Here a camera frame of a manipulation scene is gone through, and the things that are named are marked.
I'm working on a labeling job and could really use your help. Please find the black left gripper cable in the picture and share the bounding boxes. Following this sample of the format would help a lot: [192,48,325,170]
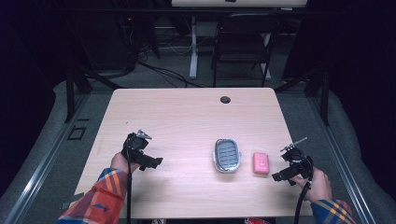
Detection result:
[125,133,134,224]

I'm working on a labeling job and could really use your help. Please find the pink soap bar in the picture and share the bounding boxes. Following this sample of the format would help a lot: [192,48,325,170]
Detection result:
[252,151,271,175]

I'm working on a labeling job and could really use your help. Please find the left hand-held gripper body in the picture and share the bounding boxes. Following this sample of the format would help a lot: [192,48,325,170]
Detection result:
[120,129,154,165]

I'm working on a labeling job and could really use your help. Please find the aluminium floor rail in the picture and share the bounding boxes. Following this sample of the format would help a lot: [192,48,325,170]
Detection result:
[2,92,92,224]
[307,95,378,224]

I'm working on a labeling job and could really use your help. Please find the black folding chair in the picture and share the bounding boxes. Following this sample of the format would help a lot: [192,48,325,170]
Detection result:
[211,13,283,89]

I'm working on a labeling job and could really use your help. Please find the black metal stand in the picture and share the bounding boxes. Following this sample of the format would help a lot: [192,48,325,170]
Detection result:
[64,65,123,124]
[274,65,332,127]

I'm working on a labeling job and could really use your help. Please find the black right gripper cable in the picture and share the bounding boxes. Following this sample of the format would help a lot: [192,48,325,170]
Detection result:
[293,157,315,224]

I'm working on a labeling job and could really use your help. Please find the person's left hand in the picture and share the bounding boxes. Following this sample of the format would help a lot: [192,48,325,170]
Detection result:
[110,151,141,175]

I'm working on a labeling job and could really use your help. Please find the black floor cables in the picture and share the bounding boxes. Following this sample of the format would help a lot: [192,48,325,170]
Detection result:
[136,59,207,89]

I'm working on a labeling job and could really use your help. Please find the dark equipment rack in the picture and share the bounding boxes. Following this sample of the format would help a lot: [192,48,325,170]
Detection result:
[70,0,162,73]

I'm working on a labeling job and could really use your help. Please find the white desk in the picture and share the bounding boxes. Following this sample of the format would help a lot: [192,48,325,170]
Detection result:
[171,0,308,81]

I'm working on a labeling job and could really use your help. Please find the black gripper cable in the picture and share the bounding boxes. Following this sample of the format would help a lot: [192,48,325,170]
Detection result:
[125,133,134,224]
[293,157,315,224]

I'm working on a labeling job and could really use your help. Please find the person's right hand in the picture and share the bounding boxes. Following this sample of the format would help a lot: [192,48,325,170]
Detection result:
[290,167,333,203]

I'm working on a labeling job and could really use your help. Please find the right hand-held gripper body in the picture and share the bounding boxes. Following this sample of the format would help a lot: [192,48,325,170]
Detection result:
[279,136,315,182]

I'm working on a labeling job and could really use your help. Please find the grey soap dish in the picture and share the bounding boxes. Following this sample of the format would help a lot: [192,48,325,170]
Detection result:
[212,137,243,175]

